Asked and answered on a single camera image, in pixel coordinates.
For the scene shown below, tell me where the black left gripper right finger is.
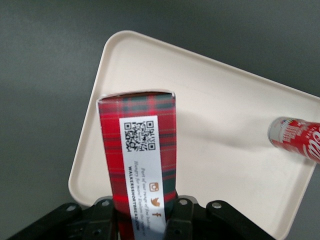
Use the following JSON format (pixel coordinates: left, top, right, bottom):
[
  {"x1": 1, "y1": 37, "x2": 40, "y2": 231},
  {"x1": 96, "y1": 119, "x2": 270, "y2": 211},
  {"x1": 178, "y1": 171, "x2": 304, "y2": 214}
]
[{"x1": 162, "y1": 194, "x2": 273, "y2": 240}]

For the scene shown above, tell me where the white rectangular tray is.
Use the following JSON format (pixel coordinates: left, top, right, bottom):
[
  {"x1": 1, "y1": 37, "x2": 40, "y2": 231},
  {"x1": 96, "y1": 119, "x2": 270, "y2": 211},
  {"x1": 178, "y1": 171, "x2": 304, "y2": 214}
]
[{"x1": 67, "y1": 30, "x2": 320, "y2": 240}]

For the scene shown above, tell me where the red tartan cookie box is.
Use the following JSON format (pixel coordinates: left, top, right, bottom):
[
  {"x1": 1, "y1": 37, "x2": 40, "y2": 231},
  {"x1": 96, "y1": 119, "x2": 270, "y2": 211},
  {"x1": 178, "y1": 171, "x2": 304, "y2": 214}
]
[{"x1": 96, "y1": 88, "x2": 179, "y2": 240}]

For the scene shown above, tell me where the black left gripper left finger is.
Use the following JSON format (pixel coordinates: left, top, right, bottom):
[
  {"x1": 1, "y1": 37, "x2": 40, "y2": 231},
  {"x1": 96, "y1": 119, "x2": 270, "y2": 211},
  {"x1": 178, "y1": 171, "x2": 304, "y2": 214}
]
[{"x1": 7, "y1": 196, "x2": 116, "y2": 240}]

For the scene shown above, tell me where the red soda can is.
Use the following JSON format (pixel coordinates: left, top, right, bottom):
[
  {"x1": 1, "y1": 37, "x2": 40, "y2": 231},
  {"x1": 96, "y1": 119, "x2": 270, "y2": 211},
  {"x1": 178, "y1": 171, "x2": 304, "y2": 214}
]
[{"x1": 267, "y1": 116, "x2": 320, "y2": 165}]

